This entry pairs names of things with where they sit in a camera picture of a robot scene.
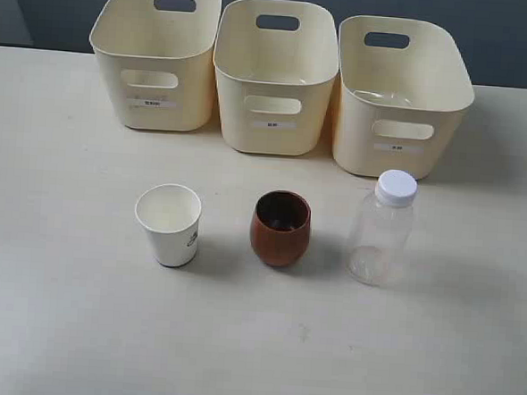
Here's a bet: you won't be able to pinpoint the brown wooden cup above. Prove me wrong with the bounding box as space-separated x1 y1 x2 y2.
249 189 312 267

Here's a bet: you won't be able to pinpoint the left cream plastic bin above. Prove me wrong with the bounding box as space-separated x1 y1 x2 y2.
88 0 222 131

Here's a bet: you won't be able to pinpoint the cream plastic bin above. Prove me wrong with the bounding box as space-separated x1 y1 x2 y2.
88 0 222 131
213 0 339 156
331 15 475 180

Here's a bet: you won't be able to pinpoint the clear plastic bottle white cap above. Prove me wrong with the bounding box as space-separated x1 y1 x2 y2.
346 170 417 286

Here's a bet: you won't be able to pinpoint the right cream plastic bin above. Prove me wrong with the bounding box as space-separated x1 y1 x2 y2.
331 15 475 180

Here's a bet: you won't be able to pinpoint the white paper cup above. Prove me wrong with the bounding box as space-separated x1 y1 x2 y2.
135 183 202 268

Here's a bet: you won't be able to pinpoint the middle cream plastic bin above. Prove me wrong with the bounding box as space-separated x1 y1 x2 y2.
213 0 339 156

